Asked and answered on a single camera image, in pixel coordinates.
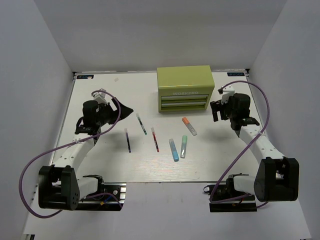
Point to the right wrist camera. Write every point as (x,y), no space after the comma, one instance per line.
(226,92)

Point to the green highlighter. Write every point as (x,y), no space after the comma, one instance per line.
(183,146)

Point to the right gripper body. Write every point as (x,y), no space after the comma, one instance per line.
(230,112)

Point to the left corner label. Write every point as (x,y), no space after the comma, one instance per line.
(86,76)

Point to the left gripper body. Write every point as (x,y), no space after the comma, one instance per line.
(107,115)

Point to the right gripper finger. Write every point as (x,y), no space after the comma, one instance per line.
(216,106)
(222,116)

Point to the blue highlighter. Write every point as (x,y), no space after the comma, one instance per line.
(173,149)

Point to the red pen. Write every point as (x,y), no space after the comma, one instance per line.
(155,139)

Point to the green pen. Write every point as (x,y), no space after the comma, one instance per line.
(141,123)

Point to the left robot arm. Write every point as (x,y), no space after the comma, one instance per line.
(59,187)

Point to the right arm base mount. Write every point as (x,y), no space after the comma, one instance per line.
(239,205)

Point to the purple pen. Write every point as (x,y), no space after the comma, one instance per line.
(127,140)

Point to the right corner label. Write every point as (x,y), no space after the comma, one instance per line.
(235,74)

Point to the corner label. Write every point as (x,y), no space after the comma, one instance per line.
(86,76)
(235,74)

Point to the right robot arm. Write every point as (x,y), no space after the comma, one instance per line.
(277,178)

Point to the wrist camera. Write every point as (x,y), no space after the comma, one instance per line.
(226,92)
(100,96)

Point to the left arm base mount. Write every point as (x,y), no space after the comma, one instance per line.
(110,197)

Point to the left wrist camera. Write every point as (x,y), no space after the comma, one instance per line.
(100,96)

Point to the orange cap highlighter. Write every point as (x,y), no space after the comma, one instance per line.
(189,126)

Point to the green metal drawer box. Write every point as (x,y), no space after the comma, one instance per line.
(184,88)

